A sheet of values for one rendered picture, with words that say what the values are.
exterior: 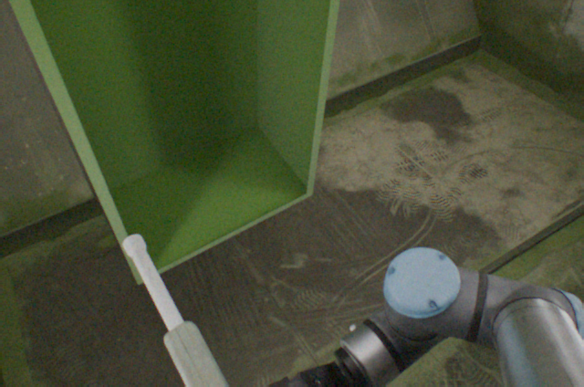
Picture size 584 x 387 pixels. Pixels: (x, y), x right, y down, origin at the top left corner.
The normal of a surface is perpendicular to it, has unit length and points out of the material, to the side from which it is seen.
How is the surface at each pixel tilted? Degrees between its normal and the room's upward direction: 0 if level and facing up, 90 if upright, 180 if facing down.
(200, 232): 12
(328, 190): 0
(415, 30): 57
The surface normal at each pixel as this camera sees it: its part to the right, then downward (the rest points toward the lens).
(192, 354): -0.10, -0.52
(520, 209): -0.07, -0.72
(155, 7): 0.54, 0.69
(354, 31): 0.39, 0.07
